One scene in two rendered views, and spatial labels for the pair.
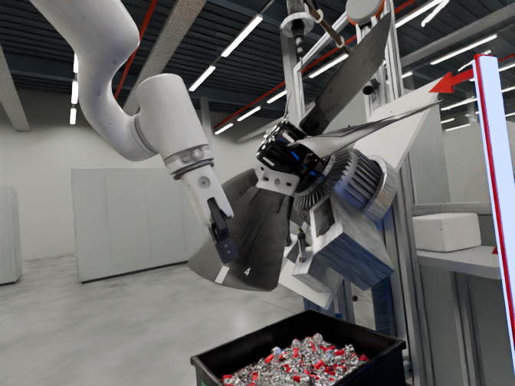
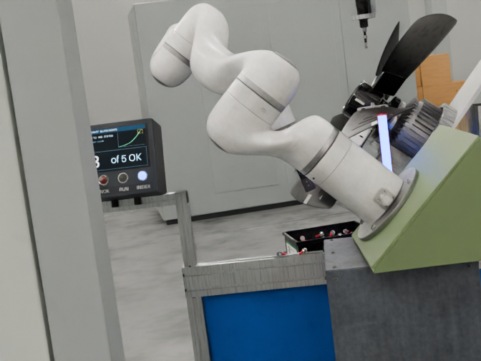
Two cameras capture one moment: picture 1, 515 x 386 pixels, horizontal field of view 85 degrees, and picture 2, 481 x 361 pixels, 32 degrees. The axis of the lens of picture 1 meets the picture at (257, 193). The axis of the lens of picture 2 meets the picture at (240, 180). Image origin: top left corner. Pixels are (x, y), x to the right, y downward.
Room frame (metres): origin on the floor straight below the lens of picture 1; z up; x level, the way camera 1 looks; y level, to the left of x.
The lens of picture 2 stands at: (-1.80, -0.81, 1.34)
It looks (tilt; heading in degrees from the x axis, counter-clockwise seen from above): 7 degrees down; 25
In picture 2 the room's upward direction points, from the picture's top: 7 degrees counter-clockwise
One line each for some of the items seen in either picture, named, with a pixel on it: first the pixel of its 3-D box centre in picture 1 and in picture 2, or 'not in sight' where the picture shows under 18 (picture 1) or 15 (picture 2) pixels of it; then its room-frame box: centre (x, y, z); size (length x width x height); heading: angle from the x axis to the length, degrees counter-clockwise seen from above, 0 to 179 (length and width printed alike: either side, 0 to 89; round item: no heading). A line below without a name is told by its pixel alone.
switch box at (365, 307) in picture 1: (381, 296); not in sight; (0.93, -0.37, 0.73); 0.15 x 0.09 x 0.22; 109
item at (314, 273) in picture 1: (316, 269); not in sight; (0.64, -0.12, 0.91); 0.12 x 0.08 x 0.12; 109
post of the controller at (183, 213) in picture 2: not in sight; (185, 228); (0.09, 0.26, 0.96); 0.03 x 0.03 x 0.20; 19
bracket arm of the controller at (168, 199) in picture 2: not in sight; (142, 202); (0.06, 0.35, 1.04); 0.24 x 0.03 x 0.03; 109
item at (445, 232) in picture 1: (439, 230); not in sight; (0.98, -0.61, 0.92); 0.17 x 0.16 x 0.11; 109
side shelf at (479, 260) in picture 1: (457, 256); not in sight; (0.90, -0.61, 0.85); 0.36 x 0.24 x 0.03; 19
